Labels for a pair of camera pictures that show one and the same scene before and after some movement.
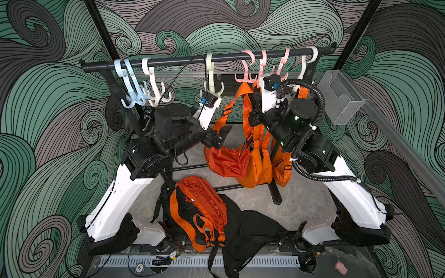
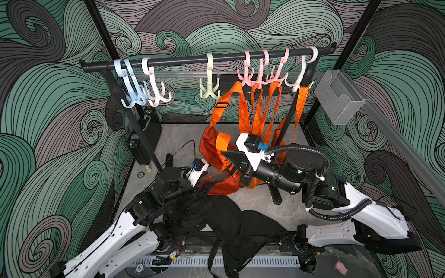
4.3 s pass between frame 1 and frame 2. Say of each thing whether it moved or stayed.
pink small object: stayed
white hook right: stayed
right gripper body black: moved
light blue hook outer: stayed
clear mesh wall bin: stayed
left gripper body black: moved
